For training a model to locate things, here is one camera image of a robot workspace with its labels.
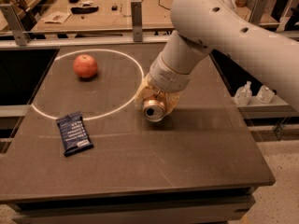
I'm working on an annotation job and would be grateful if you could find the clear sanitizer bottle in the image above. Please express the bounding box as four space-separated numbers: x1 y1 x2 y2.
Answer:
234 81 252 106
256 85 275 104

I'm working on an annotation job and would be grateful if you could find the clear sanitizer bottle left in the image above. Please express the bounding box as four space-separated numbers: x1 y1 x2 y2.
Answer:
234 81 252 106

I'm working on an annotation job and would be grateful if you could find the horizontal metal rail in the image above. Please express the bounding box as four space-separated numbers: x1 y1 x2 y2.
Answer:
0 31 299 50

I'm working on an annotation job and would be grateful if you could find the metal rail bracket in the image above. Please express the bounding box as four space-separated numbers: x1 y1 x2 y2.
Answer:
249 0 268 25
131 1 143 42
0 4 30 46

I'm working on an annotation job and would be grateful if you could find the small black block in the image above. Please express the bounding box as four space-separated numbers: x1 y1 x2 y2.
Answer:
111 5 118 10

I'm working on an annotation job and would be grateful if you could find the left metal rail bracket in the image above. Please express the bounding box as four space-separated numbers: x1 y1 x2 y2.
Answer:
0 4 30 46

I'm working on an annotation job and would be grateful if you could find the middle metal rail bracket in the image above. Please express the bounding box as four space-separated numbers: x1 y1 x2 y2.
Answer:
131 1 143 42

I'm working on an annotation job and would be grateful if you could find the black device on desk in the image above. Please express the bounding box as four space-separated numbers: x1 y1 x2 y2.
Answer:
71 7 99 14

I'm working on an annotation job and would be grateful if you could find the orange soda can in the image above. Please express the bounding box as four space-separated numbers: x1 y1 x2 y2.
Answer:
142 98 166 122

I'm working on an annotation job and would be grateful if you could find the red apple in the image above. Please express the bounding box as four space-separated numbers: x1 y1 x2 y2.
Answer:
73 54 98 78

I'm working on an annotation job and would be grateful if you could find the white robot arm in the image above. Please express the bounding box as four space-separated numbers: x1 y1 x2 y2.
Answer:
135 0 299 117

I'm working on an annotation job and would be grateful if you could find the blue snack bar wrapper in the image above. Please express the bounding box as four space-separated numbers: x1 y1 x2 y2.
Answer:
56 112 93 157

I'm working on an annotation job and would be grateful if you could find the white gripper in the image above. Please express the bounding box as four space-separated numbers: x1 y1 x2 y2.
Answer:
134 54 191 116

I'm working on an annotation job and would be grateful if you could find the clear sanitizer bottle right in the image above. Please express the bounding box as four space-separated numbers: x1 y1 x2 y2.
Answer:
256 85 275 104

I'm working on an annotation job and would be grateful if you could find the paper envelope on desk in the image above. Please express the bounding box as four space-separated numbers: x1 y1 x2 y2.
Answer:
42 11 71 24

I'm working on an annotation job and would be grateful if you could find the right metal rail bracket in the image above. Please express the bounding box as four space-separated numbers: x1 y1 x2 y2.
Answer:
249 0 268 25

